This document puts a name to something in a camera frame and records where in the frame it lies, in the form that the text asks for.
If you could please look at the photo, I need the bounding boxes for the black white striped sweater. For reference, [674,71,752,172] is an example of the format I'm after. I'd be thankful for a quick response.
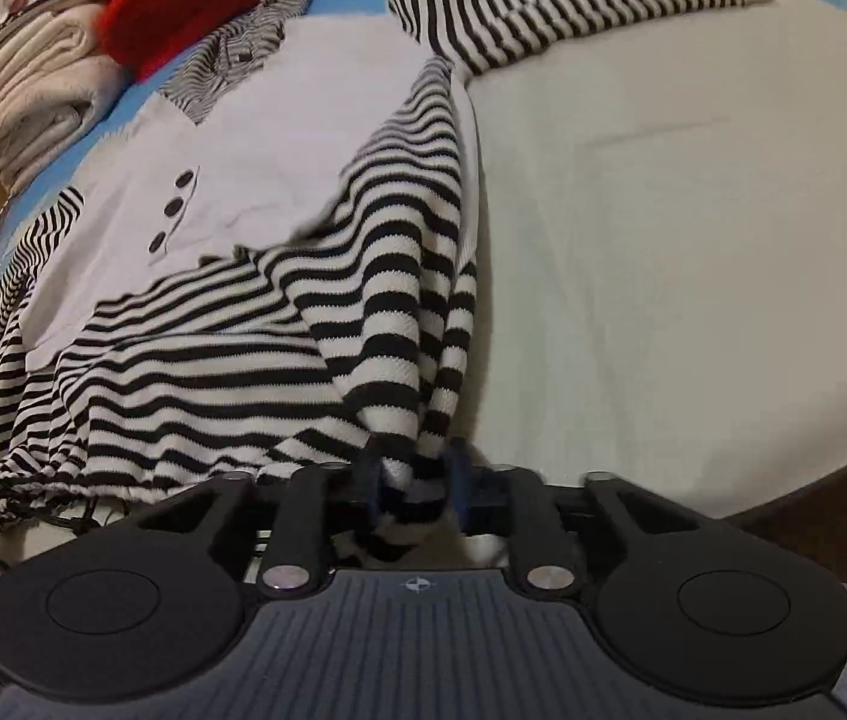
[0,0,779,567]

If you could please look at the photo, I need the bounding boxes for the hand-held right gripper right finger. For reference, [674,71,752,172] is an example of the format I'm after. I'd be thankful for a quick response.
[446,437,704,595]

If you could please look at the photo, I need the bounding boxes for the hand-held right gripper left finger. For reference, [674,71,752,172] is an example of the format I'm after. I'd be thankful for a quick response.
[131,448,389,598]

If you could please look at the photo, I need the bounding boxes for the blue white patterned bed sheet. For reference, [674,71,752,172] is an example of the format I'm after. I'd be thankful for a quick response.
[0,0,847,563]

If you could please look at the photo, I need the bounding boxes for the white folded blanket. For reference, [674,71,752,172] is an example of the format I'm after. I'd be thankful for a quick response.
[0,0,170,190]

